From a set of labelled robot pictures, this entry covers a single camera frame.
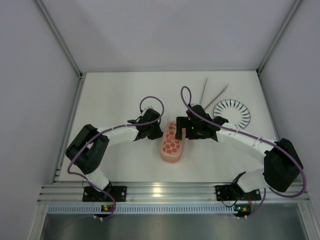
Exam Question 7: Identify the pink lunch box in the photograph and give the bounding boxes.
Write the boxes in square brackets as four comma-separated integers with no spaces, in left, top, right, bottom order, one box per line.
[161,155,181,164]
[159,124,187,162]

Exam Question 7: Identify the pink box lid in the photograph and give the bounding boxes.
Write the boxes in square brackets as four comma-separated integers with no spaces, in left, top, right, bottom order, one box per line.
[160,121,186,157]

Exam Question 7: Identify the striped round plate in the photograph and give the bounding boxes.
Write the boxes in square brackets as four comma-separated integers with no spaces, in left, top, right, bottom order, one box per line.
[212,99,251,129]

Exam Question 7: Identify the metal tongs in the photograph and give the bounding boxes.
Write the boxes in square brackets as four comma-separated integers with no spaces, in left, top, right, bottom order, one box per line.
[198,76,230,111]

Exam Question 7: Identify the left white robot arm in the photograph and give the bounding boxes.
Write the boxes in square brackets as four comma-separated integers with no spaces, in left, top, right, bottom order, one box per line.
[65,108,163,193]

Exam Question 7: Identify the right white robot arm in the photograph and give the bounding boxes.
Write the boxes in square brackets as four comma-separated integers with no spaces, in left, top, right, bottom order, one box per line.
[175,105,304,198]

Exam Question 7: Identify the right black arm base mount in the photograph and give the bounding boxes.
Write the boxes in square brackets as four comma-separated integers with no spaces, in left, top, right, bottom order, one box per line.
[214,184,262,202]

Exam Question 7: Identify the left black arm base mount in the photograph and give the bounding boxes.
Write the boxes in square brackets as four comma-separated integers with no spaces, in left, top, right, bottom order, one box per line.
[82,186,127,202]

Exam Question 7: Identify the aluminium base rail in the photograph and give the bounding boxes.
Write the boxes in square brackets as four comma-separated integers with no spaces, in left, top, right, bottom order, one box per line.
[37,181,310,204]

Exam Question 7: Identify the grey slotted cable duct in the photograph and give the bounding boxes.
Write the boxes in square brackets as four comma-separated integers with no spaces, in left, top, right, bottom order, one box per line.
[47,203,236,215]

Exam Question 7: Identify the left aluminium frame post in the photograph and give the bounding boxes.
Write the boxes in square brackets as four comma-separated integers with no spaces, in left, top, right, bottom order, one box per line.
[33,0,84,79]

